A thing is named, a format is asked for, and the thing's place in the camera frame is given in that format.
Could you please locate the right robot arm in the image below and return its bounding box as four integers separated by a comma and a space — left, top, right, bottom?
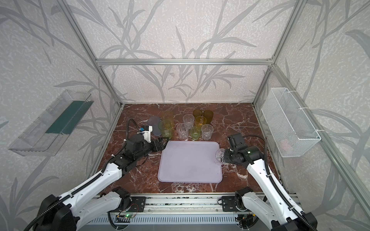
224, 146, 318, 231

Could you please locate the small circuit board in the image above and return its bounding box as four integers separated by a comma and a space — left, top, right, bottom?
116, 213, 137, 222

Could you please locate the blue frosted plastic cup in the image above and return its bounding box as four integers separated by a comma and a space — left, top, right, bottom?
147, 116, 161, 136

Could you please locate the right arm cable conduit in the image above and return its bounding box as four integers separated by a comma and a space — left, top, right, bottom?
242, 134, 311, 231

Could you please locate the tall green plastic cup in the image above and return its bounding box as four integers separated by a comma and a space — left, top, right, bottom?
158, 119, 173, 139

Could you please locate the white wire mesh basket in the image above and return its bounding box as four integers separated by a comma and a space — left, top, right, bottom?
262, 88, 321, 157

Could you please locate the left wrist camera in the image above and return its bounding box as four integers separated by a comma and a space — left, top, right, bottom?
138, 125, 153, 143

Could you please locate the amber dimpled cup right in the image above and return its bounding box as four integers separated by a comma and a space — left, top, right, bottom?
203, 110, 214, 124

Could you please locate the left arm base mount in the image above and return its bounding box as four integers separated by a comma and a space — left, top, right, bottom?
114, 196, 146, 213

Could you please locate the clear faceted cup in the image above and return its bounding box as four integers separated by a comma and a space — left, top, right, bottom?
214, 148, 225, 166
201, 124, 214, 140
176, 123, 188, 140
183, 114, 195, 130

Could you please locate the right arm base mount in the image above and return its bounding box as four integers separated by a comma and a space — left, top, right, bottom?
221, 196, 247, 212

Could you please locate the yellow transparent plastic cup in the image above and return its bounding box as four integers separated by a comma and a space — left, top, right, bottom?
194, 116, 207, 128

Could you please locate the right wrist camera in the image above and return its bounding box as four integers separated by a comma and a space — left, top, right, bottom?
228, 133, 248, 151

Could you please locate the amber dimpled cup left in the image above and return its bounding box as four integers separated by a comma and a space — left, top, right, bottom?
193, 109, 203, 118

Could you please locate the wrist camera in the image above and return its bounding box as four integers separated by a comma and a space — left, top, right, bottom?
138, 125, 153, 143
228, 133, 248, 151

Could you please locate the clear plastic wall bin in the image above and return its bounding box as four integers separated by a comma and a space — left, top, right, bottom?
8, 90, 93, 157

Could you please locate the tall yellow plastic cup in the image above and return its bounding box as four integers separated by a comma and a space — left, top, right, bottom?
161, 111, 174, 123

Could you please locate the small green plastic cup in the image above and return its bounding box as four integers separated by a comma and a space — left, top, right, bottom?
189, 126, 201, 141

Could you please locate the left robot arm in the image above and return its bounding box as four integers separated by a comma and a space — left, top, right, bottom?
25, 133, 168, 231

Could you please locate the amber dimpled cup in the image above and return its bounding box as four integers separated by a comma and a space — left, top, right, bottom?
203, 110, 214, 124
193, 109, 203, 118

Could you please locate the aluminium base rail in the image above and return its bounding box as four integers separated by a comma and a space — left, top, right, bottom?
95, 194, 301, 216

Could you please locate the lilac plastic tray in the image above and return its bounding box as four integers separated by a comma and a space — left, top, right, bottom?
158, 141, 223, 183

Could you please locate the green pad in bin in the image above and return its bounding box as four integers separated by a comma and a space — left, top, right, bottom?
46, 101, 94, 135

